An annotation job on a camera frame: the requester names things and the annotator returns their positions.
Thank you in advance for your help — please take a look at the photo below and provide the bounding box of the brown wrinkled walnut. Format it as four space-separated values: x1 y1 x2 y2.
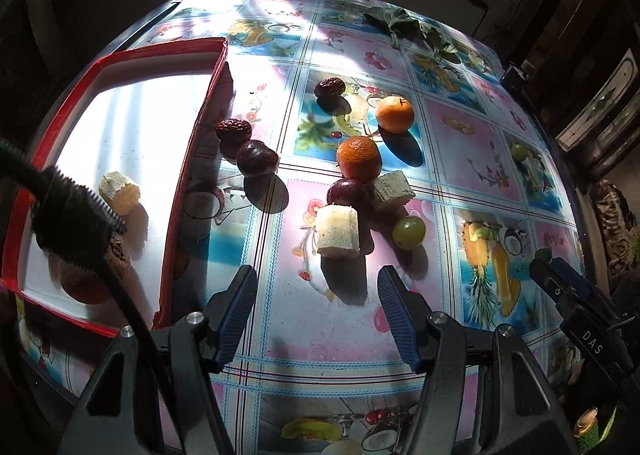
107 232 132 268

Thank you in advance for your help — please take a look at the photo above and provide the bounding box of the large green grape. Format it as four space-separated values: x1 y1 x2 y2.
392 215 427 251

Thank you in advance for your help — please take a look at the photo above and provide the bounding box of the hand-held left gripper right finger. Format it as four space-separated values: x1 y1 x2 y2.
376 265 581 455

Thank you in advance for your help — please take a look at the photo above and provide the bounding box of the red-rimmed white tray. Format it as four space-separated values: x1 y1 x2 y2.
0 37 236 338

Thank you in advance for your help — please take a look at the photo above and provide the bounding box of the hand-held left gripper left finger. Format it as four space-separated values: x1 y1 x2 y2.
60 264 259 455

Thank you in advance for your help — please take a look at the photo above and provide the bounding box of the gold round object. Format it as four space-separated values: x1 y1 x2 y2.
572 407 601 439

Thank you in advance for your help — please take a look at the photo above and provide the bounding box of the wrinkled red date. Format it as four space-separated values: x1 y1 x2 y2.
314 78 347 99
215 118 253 143

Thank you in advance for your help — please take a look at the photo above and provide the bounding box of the black ribbed cable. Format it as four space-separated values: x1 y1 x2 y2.
0 137 176 416

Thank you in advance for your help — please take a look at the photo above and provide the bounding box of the orange mandarin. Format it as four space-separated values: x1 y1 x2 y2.
375 96 416 133
336 136 383 182

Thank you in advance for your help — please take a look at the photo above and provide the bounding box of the blocky sugarcane piece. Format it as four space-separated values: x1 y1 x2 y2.
371 170 417 213

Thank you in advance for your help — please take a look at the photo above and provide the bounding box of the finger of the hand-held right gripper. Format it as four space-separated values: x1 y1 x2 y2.
529 256 608 321

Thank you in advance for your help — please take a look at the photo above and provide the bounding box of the black box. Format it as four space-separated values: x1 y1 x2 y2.
500 62 538 108

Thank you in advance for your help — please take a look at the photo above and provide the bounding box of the dark red plum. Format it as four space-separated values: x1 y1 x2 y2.
326 178 368 207
236 140 280 179
60 260 113 304

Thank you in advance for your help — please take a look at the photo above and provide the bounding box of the fruit printed tablecloth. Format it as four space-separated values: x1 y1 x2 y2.
15 0 588 455

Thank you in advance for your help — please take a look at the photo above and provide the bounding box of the small green leaf sprig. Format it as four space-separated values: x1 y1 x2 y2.
420 25 460 64

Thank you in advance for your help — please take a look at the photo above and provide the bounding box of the large green leaf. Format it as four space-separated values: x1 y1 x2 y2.
364 6 423 48

